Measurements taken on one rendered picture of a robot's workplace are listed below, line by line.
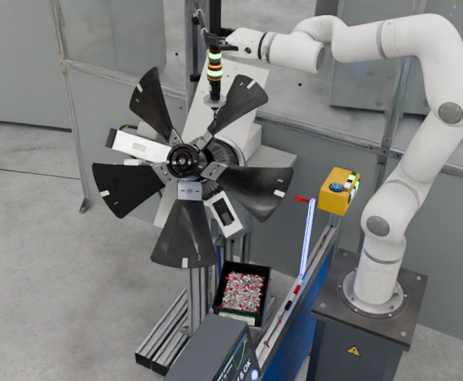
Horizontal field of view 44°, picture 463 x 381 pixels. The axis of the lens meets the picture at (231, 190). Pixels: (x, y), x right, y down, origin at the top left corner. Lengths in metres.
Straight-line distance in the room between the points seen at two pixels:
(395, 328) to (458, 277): 1.02
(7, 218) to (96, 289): 0.85
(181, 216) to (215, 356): 0.72
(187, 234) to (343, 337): 0.60
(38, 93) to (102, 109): 1.24
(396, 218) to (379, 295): 0.35
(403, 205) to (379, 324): 0.42
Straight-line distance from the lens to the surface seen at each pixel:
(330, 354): 1.96
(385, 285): 1.79
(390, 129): 2.41
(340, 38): 1.46
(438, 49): 1.37
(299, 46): 1.54
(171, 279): 3.16
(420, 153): 1.48
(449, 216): 2.59
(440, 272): 2.79
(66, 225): 3.58
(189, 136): 2.20
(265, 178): 1.86
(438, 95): 1.34
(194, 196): 1.94
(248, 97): 1.89
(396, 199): 1.57
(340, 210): 2.07
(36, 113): 4.42
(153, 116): 2.03
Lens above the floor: 2.31
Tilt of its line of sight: 38 degrees down
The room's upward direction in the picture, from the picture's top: 2 degrees clockwise
